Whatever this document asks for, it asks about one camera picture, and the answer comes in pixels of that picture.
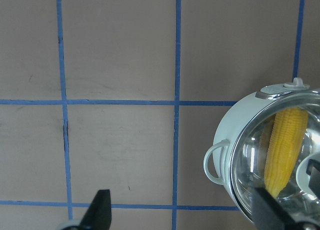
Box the pale green electric pot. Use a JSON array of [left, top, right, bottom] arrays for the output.
[[203, 77, 320, 220]]

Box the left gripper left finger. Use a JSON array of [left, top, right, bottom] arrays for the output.
[[79, 189, 112, 230]]

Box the brown paper table mat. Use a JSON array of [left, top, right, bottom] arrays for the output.
[[0, 0, 320, 230]]

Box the yellow corn cob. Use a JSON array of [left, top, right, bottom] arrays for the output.
[[264, 107, 309, 198]]

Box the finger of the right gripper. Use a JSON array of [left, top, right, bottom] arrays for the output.
[[306, 159, 320, 198]]

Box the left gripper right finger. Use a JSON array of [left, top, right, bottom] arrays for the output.
[[251, 187, 304, 230]]

